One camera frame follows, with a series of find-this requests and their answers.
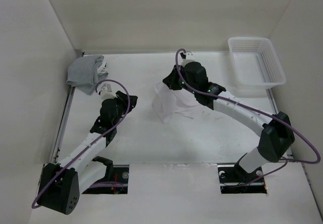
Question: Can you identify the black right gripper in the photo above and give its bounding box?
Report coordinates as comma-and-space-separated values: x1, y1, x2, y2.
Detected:
164, 65, 198, 94

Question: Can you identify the white tank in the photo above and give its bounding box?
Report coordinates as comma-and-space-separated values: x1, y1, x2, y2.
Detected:
152, 82, 203, 124
97, 61, 107, 75

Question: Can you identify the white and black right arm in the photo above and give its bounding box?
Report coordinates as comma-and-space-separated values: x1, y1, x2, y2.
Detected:
163, 61, 295, 183

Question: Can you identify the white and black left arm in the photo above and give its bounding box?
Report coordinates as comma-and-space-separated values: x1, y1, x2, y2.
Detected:
32, 91, 138, 215

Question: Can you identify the white folded tank top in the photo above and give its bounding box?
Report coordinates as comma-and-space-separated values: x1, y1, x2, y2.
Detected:
97, 61, 107, 75

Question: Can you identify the grey folded tank top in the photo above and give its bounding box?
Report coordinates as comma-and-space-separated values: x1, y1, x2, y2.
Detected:
66, 55, 108, 95

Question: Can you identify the white plastic mesh basket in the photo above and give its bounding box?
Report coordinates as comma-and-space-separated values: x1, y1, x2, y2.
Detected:
228, 37, 287, 90

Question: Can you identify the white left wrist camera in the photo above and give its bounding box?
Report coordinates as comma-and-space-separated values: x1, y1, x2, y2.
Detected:
97, 83, 112, 96

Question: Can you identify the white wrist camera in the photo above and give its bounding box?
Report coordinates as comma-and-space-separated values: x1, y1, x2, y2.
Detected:
180, 51, 195, 62
97, 83, 112, 96

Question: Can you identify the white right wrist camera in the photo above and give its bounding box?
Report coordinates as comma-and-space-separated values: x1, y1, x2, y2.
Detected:
180, 51, 195, 62

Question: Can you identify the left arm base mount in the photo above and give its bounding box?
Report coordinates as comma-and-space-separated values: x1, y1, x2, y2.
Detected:
82, 165, 130, 195

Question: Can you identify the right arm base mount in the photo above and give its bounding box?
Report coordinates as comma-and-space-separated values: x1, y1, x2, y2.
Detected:
218, 164, 267, 194

